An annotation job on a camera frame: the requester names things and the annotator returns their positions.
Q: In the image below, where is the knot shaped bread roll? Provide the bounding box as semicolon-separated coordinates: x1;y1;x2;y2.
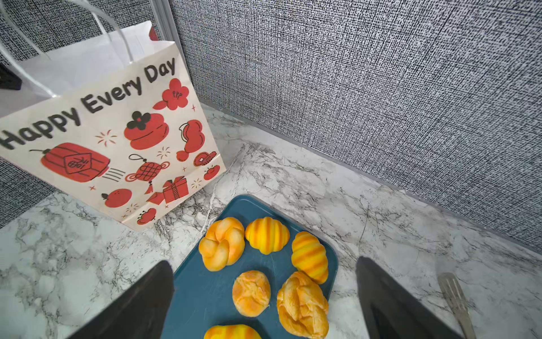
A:
198;217;246;272

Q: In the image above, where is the flaky braided pastry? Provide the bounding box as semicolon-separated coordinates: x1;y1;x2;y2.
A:
277;271;330;338

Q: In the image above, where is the striped yellow bun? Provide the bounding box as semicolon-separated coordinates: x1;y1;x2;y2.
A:
291;231;329;285
245;217;290;255

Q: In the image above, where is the teal rectangular tray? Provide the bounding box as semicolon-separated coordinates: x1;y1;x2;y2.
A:
161;195;339;338

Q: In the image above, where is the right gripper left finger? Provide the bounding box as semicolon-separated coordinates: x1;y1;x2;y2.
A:
71;261;174;338

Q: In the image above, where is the red white paper gift bag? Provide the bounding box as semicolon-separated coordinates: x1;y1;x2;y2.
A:
1;22;226;231

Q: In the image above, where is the striped yellow bun right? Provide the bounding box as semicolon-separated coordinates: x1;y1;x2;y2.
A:
291;231;329;285

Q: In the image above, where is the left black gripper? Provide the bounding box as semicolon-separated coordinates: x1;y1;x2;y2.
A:
0;64;22;90

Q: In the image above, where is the striped yellow bun left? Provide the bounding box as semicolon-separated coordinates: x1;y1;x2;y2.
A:
245;217;290;255

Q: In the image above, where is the small round crusty bun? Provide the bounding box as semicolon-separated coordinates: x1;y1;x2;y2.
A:
232;271;271;318

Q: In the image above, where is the yellow striped croissant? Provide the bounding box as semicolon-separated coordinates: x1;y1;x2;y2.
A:
204;324;261;339

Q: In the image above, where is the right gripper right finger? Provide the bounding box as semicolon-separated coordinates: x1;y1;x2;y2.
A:
357;257;461;338

